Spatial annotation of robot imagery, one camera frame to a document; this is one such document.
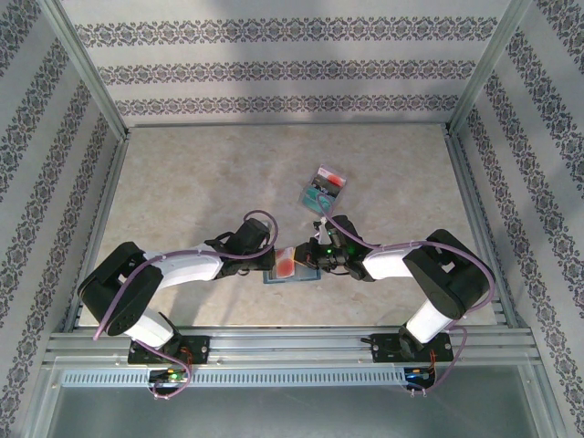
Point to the red white card stack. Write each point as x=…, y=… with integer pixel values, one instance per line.
x=336, y=179

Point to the grey metal panel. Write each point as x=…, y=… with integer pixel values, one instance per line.
x=292, y=415

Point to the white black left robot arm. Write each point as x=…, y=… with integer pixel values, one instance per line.
x=182, y=271

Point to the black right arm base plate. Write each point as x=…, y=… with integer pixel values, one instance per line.
x=388, y=349

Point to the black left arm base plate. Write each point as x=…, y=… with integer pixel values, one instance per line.
x=196, y=349

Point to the teal card stack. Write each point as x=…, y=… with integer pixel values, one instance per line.
x=315, y=198

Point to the black VIP card stack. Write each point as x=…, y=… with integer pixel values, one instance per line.
x=325, y=187

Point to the red orange credit card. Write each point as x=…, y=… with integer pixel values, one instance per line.
x=285, y=264

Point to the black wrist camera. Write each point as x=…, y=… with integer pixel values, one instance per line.
x=347, y=230
x=251, y=237

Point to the aluminium corner post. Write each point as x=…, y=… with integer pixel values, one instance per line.
x=488, y=68
x=86, y=68

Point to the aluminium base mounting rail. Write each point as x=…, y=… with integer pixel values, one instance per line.
x=292, y=342

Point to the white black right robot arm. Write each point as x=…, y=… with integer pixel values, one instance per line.
x=388, y=264

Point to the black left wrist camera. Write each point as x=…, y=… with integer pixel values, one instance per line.
x=251, y=237

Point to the blue leather card holder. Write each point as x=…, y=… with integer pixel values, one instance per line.
x=292, y=280

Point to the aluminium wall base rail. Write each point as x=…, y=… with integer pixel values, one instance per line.
x=287, y=124

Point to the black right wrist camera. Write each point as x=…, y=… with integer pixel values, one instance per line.
x=347, y=230

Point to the aluminium side rail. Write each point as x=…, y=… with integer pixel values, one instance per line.
x=98, y=228
x=479, y=219

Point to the clear acrylic card box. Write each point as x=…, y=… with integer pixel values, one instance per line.
x=306, y=201

